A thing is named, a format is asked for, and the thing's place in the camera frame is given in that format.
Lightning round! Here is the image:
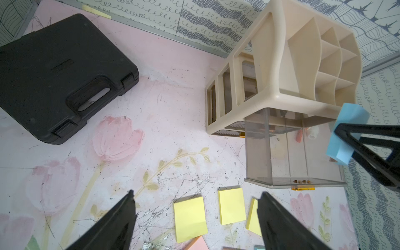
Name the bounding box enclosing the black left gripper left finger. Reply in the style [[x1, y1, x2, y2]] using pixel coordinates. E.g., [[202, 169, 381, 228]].
[[68, 190, 137, 250]]

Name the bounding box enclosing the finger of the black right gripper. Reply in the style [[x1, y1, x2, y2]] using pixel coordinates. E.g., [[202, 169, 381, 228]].
[[349, 125, 400, 192]]

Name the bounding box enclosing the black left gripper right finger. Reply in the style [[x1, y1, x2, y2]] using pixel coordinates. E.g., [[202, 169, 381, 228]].
[[257, 192, 329, 250]]

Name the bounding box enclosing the blue sticky pad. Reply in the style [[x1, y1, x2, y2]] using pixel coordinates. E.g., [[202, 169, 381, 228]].
[[326, 103, 370, 166]]

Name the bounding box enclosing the translucent drawer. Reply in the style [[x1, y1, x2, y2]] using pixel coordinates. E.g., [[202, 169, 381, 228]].
[[244, 108, 347, 190], [213, 121, 245, 137]]

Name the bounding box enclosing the beige drawer organizer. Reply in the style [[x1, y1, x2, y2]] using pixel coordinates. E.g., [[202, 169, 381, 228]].
[[205, 1, 362, 134]]

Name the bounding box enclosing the yellow sticky pad right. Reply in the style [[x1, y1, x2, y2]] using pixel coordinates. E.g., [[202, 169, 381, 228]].
[[246, 199, 262, 236]]

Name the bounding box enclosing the yellow sticky pad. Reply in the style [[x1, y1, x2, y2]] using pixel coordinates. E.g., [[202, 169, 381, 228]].
[[246, 199, 262, 236], [218, 187, 246, 226], [174, 196, 208, 243]]

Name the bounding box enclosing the yellow sticky pad middle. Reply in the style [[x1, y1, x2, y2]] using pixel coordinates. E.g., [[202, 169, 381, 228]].
[[218, 187, 246, 226]]

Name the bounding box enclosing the yellow sticky pad left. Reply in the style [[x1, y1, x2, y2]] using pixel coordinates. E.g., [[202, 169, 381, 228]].
[[174, 196, 208, 243]]

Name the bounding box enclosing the pink sticky pad middle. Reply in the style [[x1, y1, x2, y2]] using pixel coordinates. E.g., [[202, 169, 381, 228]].
[[184, 236, 209, 250]]

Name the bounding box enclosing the floral pink table mat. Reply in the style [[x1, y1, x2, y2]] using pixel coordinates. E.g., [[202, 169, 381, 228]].
[[0, 0, 360, 250]]

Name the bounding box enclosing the black plastic tool case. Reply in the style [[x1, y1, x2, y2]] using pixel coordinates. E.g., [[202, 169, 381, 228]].
[[1, 14, 140, 145]]

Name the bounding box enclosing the small yellow paper strip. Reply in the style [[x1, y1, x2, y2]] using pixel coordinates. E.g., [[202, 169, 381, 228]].
[[82, 5, 111, 19]]

